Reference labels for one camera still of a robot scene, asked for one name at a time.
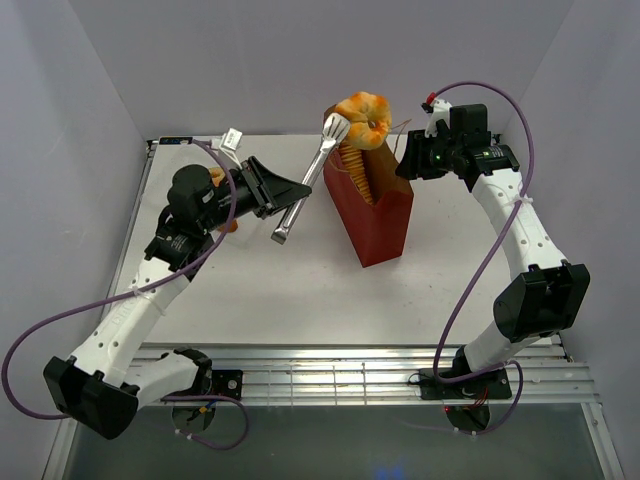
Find twisted golden bread roll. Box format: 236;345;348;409
334;91;392;150

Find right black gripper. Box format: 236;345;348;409
395;129;461;181

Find metal tongs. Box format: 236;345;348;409
271;112;351;245

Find clear plastic tray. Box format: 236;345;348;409
140;144;264;249

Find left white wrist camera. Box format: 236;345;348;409
211;128;243;168

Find red paper bag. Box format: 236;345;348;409
323;143;414;268

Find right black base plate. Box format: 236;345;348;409
417;369;512;401

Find long ridged bread loaf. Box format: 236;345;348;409
338;142;374;205

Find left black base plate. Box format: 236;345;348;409
171;369;244;400

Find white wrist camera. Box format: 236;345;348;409
211;128;243;168
422;92;452;137

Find ring donut bread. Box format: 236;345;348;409
209;167;226;187

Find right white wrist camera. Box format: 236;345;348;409
422;92;452;137

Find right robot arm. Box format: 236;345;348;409
396;98;590;397

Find aluminium frame rail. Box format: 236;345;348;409
63;342;601;407

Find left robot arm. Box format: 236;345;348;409
44;157;312;440

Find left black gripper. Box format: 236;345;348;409
199;155;312;233

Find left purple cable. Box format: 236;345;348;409
1;138;250;450

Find brown glazed bread piece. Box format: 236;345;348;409
217;219;238;233

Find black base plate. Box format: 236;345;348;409
417;369;512;401
171;369;244;400

